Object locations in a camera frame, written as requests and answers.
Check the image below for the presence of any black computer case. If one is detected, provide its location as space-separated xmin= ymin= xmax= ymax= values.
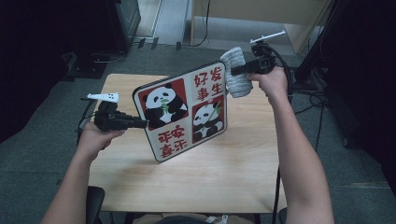
xmin=104 ymin=0 xmax=142 ymax=54

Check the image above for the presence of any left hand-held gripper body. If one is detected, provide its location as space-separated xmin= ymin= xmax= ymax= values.
xmin=87 ymin=91 xmax=134 ymax=132

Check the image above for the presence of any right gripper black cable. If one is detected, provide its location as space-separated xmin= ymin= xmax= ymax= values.
xmin=270 ymin=46 xmax=295 ymax=224

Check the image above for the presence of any person's dark clothing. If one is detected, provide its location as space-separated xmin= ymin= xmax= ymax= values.
xmin=155 ymin=217 xmax=208 ymax=224

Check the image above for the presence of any person's right hand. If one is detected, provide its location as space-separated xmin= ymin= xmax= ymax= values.
xmin=247 ymin=65 xmax=289 ymax=101

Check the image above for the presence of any black metal stand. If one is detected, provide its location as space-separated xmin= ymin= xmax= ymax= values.
xmin=279 ymin=0 xmax=344 ymax=91

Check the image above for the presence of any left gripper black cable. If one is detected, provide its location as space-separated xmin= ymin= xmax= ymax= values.
xmin=76 ymin=98 xmax=98 ymax=147

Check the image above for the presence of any thin black floor cable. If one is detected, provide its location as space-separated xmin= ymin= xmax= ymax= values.
xmin=313 ymin=105 xmax=327 ymax=154

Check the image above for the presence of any grey fluffy cloth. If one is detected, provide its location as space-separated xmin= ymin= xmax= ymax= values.
xmin=219 ymin=46 xmax=254 ymax=99

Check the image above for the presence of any black curtain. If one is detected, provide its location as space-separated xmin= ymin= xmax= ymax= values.
xmin=320 ymin=0 xmax=396 ymax=198
xmin=0 ymin=0 xmax=110 ymax=145

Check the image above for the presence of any hanging black cable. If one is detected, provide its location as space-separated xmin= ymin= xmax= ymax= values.
xmin=189 ymin=0 xmax=211 ymax=49

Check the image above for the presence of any black flat stand base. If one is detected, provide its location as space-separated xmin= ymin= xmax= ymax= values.
xmin=65 ymin=51 xmax=110 ymax=79

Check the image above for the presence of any light wooden cabinet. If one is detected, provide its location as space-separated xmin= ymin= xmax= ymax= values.
xmin=190 ymin=0 xmax=331 ymax=55

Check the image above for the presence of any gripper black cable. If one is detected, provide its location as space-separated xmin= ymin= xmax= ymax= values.
xmin=270 ymin=46 xmax=295 ymax=224
xmin=76 ymin=98 xmax=98 ymax=147

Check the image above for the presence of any black chair armrest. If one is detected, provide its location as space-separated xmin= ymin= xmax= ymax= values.
xmin=85 ymin=185 xmax=106 ymax=224

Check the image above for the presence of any black floor cable bundle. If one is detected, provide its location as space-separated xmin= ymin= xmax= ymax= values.
xmin=292 ymin=88 xmax=328 ymax=116

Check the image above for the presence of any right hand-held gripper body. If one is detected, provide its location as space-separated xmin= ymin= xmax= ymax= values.
xmin=247 ymin=30 xmax=287 ymax=75

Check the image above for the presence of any person's left hand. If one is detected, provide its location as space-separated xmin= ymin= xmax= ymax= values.
xmin=77 ymin=121 xmax=125 ymax=161

